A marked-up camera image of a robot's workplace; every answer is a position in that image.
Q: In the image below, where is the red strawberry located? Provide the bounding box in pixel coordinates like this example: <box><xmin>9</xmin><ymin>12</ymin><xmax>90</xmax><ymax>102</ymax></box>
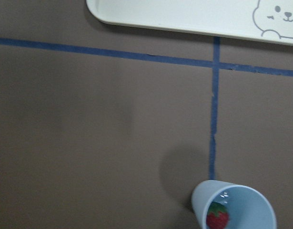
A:
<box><xmin>206</xmin><ymin>202</ymin><xmax>229</xmax><ymax>229</ymax></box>

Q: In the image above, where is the light blue plastic cup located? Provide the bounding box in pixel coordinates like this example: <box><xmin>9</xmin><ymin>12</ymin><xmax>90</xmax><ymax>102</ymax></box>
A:
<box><xmin>191</xmin><ymin>180</ymin><xmax>277</xmax><ymax>229</ymax></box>

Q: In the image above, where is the cream bear tray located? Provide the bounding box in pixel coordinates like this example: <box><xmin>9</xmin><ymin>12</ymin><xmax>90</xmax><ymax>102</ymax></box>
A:
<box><xmin>86</xmin><ymin>0</ymin><xmax>293</xmax><ymax>46</ymax></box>

